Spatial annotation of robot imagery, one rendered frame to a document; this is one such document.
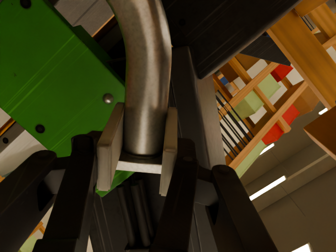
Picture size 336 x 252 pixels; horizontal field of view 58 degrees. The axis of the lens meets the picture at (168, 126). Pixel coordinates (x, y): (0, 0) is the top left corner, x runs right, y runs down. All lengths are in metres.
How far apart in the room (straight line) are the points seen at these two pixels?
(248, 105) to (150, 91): 3.40
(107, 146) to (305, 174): 7.76
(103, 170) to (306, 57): 0.96
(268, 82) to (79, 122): 3.65
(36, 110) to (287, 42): 0.87
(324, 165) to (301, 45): 6.90
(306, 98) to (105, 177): 4.19
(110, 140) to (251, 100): 3.46
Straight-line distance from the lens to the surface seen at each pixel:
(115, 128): 0.18
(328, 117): 0.84
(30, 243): 6.71
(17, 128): 0.51
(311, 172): 7.90
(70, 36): 0.31
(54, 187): 0.16
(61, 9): 0.80
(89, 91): 0.32
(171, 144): 0.17
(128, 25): 0.19
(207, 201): 0.16
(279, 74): 4.10
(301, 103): 4.31
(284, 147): 9.80
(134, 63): 0.19
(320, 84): 1.09
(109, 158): 0.17
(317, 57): 1.09
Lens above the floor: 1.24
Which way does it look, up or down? 2 degrees up
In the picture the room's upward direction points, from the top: 141 degrees clockwise
